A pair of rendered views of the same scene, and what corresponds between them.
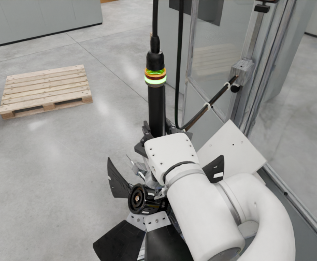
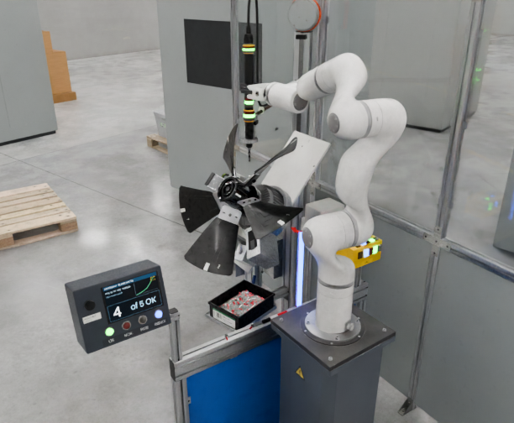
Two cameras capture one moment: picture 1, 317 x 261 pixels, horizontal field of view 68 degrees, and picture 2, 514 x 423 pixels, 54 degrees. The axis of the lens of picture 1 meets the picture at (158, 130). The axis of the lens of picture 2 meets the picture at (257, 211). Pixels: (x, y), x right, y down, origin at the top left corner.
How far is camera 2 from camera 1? 1.55 m
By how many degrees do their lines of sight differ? 22
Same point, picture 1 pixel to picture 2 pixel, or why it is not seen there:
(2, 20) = not seen: outside the picture
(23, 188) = not seen: outside the picture
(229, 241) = not seen: hidden behind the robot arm
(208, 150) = (280, 161)
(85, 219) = (117, 357)
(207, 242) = (292, 91)
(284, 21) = (321, 49)
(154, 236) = (250, 206)
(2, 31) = not seen: outside the picture
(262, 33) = (306, 56)
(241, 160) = (312, 153)
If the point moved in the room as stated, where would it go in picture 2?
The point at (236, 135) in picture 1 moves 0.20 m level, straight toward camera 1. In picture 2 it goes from (303, 138) to (300, 151)
